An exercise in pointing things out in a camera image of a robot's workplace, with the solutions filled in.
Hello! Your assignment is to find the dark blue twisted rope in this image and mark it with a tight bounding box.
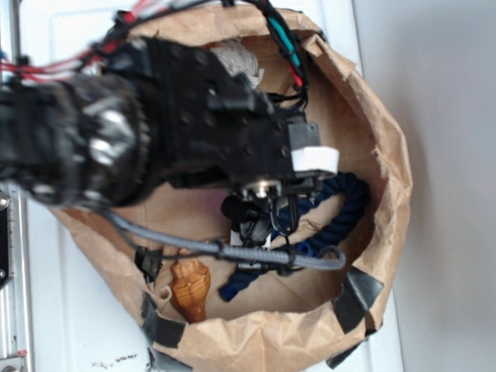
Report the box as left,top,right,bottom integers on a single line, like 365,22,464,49
213,170,376,303

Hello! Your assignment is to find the aluminium frame rail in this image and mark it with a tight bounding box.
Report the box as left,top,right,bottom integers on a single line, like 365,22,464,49
0,0,35,372

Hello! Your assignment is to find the brown paper bag bin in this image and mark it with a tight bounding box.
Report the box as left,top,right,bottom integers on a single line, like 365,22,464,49
52,5,413,372

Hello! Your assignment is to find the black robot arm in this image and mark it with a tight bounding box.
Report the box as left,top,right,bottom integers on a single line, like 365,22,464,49
0,37,339,209

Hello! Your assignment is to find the crumpled white cloth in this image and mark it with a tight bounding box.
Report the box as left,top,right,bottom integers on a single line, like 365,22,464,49
210,38,265,90

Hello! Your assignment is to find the grey braided cable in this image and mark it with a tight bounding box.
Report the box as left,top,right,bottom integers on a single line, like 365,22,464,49
107,198,347,281

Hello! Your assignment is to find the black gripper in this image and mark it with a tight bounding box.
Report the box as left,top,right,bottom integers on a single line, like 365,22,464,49
140,37,340,194

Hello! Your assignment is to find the orange conch seashell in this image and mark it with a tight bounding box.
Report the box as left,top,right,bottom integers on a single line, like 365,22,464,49
170,258,211,323

